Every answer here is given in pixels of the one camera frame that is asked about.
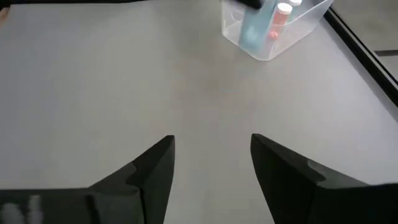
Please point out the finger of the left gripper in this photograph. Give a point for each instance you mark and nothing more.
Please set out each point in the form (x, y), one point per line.
(245, 3)

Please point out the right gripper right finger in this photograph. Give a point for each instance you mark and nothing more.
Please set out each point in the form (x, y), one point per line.
(304, 193)

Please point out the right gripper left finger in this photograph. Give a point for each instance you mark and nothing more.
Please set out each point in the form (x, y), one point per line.
(124, 193)

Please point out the blue tinted medicine bottle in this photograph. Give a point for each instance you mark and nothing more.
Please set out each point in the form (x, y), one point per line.
(255, 31)

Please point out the small orange medicine bottle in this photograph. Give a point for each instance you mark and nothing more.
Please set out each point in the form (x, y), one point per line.
(280, 18)

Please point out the green tinted medicine bottle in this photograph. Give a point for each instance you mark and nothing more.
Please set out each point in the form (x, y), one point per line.
(294, 6)

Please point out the clear plastic bin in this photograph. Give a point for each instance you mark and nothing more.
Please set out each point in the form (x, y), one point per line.
(295, 37)

